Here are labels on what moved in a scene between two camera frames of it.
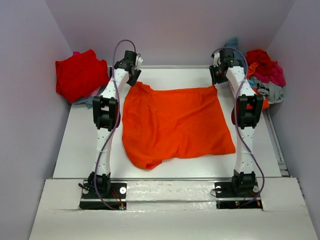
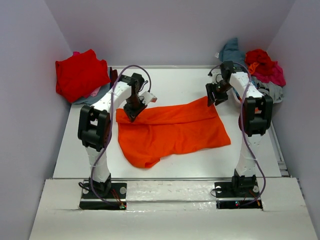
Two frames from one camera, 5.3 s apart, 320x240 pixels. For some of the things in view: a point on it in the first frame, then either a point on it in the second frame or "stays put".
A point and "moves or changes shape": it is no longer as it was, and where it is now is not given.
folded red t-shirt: (78, 75) stays put
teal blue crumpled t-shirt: (233, 45) stays put
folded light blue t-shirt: (88, 100) stays put
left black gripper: (133, 81) -> (133, 114)
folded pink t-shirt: (95, 92) stays put
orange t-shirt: (161, 125) moves or changes shape
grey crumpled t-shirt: (273, 92) stays put
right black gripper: (215, 78) -> (210, 88)
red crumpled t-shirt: (262, 57) stays put
